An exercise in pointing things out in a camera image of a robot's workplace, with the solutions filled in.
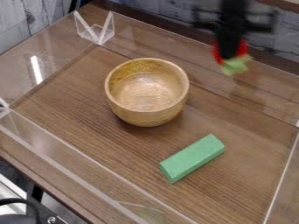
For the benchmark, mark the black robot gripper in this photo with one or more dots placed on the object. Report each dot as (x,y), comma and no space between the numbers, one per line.
(238,20)

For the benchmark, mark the red felt strawberry toy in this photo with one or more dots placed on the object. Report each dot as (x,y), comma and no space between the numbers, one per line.
(234,65)

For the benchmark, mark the light wooden bowl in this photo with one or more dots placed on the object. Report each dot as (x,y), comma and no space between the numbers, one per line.
(147,91)

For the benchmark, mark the green rectangular block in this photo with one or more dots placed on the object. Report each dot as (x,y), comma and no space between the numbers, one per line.
(191,158)

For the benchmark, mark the clear acrylic corner bracket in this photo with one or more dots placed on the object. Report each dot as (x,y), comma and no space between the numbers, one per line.
(95,33)

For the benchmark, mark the clear acrylic tray wall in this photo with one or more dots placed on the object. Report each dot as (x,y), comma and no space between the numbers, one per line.
(99,162)

